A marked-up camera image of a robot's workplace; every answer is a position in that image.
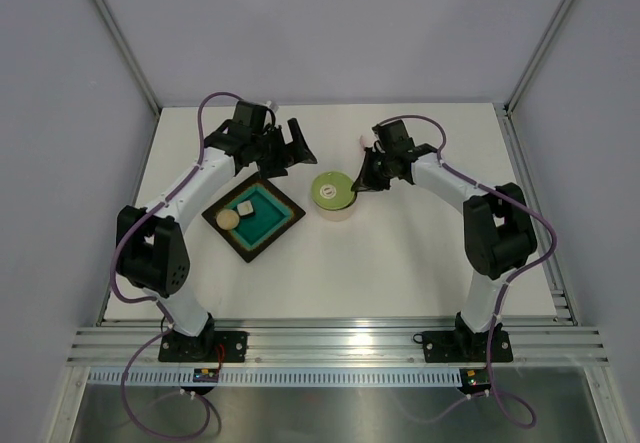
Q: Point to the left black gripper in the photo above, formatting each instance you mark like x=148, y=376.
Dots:
x=296, y=150

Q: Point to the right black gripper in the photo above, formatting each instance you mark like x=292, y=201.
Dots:
x=366, y=181

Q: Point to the green round lid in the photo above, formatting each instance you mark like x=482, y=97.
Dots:
x=332, y=191

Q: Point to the round metal lunch tin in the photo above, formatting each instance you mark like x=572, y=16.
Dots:
x=337, y=215

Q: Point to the dark square teal plate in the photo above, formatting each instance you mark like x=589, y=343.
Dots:
x=273, y=213

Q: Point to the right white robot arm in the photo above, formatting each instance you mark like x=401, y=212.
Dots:
x=497, y=227

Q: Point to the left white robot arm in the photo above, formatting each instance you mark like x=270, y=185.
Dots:
x=151, y=261

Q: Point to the small tofu cube upper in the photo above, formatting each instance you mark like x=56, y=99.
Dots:
x=245, y=209

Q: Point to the round bun left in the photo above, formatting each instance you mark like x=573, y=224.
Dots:
x=227, y=219

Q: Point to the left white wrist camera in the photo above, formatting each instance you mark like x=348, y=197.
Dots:
x=272, y=106

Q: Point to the right black base bracket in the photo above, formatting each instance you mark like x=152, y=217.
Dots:
x=440, y=345

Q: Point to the black base bracket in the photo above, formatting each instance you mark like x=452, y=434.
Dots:
x=227, y=345
x=440, y=345

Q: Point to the aluminium mounting rail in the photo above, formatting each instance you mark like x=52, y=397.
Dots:
x=357, y=353

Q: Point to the left black base bracket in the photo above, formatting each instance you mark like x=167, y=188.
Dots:
x=227, y=345

